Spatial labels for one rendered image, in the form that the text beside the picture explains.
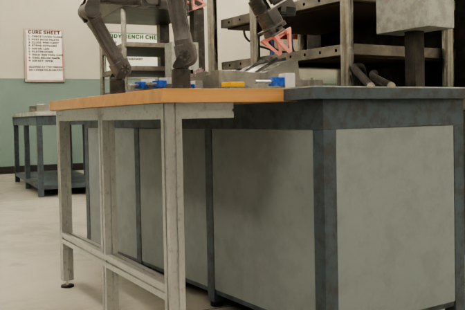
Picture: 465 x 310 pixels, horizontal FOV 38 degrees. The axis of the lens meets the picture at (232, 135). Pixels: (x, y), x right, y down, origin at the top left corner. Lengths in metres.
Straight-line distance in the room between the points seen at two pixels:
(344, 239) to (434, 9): 1.22
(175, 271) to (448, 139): 1.03
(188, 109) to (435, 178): 0.89
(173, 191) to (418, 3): 1.48
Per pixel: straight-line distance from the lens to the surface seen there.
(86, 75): 9.85
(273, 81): 2.18
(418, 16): 2.94
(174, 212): 1.91
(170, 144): 1.89
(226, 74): 2.51
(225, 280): 2.51
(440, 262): 2.40
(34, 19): 9.80
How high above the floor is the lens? 0.72
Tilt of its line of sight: 2 degrees down
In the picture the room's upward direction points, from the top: 1 degrees counter-clockwise
